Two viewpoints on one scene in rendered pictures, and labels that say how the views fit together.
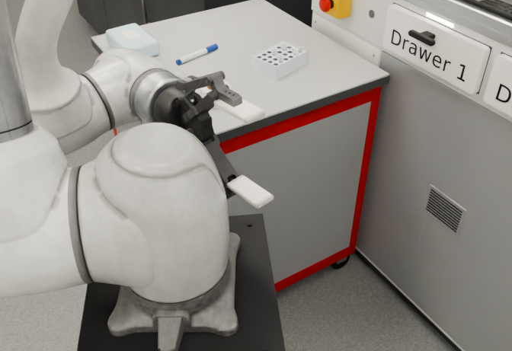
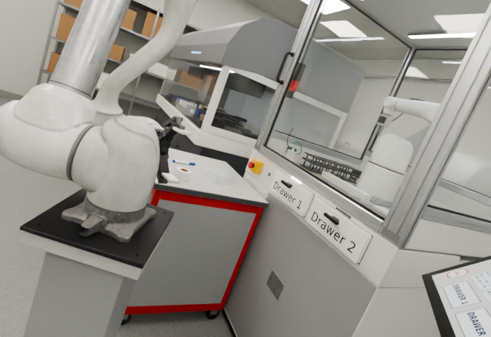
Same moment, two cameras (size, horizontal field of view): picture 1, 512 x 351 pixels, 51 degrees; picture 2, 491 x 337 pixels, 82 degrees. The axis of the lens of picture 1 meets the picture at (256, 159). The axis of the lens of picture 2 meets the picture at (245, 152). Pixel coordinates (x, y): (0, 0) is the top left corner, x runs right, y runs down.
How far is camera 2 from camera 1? 35 cm
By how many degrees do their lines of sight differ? 28
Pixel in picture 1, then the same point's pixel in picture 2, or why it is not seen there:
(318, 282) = (195, 322)
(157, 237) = (114, 158)
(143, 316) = (83, 214)
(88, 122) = not seen: hidden behind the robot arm
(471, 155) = (294, 251)
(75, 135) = not seen: hidden behind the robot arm
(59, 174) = (87, 119)
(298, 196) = (202, 250)
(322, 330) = not seen: outside the picture
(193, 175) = (146, 139)
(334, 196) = (221, 262)
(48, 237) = (64, 137)
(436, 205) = (272, 281)
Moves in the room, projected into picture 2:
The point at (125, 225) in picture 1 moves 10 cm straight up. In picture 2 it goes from (102, 145) to (114, 104)
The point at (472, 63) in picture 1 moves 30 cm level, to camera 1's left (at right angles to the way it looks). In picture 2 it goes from (305, 200) to (240, 175)
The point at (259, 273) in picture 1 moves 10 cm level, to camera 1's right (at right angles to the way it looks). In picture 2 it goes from (155, 229) to (188, 242)
